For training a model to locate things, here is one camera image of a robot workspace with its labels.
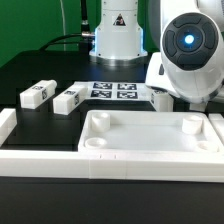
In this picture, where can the white desk top tray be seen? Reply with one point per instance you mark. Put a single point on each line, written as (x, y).
(145, 131)

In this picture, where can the white fiducial marker sheet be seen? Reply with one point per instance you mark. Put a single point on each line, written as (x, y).
(120, 91)

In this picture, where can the white U-shaped fence frame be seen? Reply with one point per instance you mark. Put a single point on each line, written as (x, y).
(99, 164)

